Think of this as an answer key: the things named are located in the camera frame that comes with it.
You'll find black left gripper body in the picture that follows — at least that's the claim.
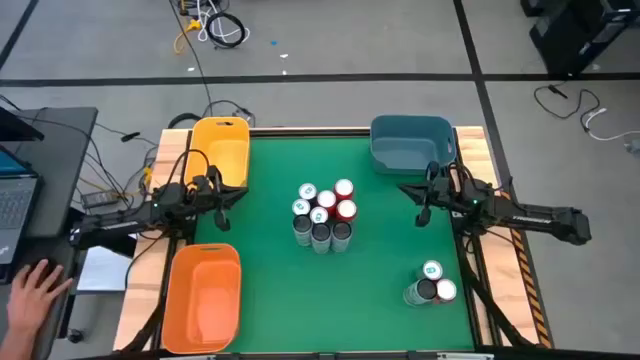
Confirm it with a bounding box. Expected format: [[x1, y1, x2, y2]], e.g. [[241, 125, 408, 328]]
[[189, 166, 226, 211]]

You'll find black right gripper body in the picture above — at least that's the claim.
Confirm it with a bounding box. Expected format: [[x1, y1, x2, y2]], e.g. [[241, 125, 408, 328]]
[[428, 174, 464, 211]]

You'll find yellow plastic bin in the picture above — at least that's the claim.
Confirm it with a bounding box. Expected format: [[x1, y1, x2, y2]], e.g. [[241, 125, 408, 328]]
[[183, 116, 251, 190]]

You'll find orange plastic bin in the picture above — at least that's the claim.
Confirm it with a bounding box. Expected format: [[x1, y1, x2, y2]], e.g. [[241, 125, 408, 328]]
[[161, 243, 243, 355]]

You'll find person's forearm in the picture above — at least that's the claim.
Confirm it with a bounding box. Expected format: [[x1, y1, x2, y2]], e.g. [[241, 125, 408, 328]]
[[0, 327, 39, 360]]

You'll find blue-grey plastic bin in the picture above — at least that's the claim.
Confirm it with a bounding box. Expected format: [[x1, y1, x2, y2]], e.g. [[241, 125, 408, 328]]
[[369, 114, 457, 176]]

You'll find black power adapter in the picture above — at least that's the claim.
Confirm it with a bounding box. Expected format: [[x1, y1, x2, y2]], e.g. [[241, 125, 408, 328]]
[[81, 190, 119, 210]]

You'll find yellow black hazard tape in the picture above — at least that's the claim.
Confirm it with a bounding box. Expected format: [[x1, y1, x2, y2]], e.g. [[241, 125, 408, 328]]
[[499, 188, 555, 350]]

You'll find black desk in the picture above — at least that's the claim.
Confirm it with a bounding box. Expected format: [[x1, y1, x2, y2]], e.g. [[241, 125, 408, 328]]
[[0, 106, 100, 360]]

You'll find dark grey laptop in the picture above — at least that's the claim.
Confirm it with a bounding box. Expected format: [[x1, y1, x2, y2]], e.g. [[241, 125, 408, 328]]
[[0, 144, 42, 266]]

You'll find black monitor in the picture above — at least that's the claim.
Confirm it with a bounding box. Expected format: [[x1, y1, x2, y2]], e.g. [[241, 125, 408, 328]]
[[0, 106, 45, 143]]

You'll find person's hand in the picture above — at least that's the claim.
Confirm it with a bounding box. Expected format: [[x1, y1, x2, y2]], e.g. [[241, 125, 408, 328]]
[[7, 258, 75, 337]]

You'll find black computer case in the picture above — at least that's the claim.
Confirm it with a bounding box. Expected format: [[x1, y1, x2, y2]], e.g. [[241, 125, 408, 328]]
[[528, 0, 640, 77]]

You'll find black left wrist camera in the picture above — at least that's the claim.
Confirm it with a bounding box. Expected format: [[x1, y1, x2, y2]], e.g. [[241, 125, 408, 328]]
[[213, 208, 232, 233]]

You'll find black cable bundle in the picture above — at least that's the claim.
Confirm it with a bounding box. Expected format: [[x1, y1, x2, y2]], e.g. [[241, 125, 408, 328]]
[[167, 98, 257, 130]]

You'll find long black floor cable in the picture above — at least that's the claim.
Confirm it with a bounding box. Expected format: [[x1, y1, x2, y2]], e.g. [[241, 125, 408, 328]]
[[167, 0, 215, 129]]

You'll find black coiled cable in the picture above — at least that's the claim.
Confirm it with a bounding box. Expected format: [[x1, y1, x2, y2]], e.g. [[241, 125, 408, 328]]
[[205, 10, 250, 50]]

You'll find black cable with plug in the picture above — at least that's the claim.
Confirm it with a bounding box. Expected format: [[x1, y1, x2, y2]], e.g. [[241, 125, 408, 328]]
[[532, 82, 602, 121]]

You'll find white floor cable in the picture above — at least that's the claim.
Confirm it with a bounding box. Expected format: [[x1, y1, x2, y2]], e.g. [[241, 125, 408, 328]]
[[196, 0, 242, 44]]

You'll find yellow floor cable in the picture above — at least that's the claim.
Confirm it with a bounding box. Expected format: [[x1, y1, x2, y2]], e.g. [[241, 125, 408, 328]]
[[173, 17, 203, 55]]

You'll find white cable with plug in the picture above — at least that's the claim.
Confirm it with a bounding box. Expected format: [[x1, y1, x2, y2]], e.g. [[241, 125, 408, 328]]
[[581, 106, 640, 143]]

